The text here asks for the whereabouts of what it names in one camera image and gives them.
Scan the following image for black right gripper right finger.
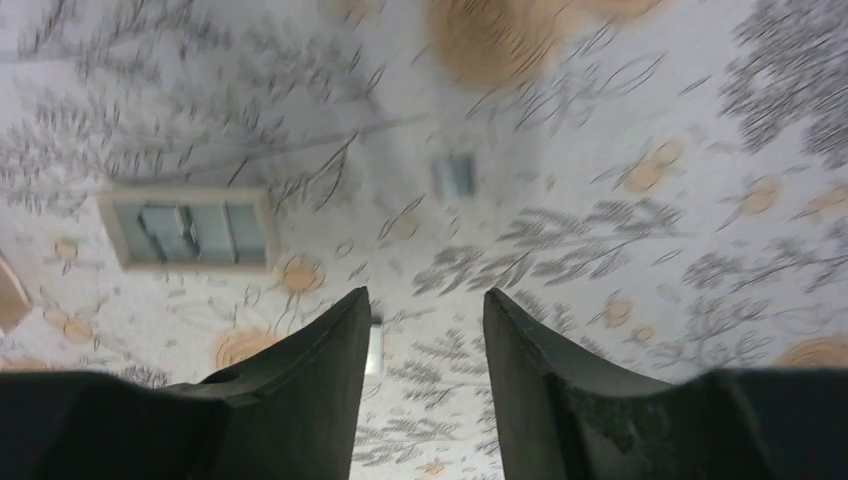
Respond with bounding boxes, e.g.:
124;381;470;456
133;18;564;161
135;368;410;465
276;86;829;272
483;289;669;479

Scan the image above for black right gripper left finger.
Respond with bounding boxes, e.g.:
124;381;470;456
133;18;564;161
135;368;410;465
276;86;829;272
169;287;372;479

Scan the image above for staple strip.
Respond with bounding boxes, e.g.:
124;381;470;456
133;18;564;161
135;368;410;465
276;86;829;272
365;324;384;376

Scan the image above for cardboard staple box sleeve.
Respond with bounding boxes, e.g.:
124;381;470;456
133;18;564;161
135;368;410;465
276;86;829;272
0;256;32;334

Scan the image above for floral tablecloth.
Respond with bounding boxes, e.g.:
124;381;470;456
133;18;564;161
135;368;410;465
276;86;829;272
1;1;847;479

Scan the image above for small staple piece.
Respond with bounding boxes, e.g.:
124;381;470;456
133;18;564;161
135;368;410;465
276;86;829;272
432;151;478;201

